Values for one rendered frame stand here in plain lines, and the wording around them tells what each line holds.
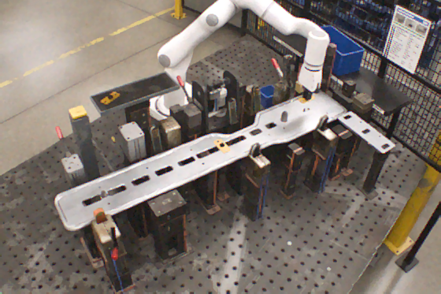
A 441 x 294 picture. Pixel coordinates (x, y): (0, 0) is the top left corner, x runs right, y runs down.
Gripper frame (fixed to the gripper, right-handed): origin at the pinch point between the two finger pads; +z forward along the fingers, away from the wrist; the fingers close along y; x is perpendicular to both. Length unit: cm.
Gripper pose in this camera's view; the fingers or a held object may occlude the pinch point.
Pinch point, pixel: (307, 94)
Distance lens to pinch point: 194.2
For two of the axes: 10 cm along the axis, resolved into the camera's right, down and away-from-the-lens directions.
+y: 5.4, 5.5, -6.4
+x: 8.4, -3.3, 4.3
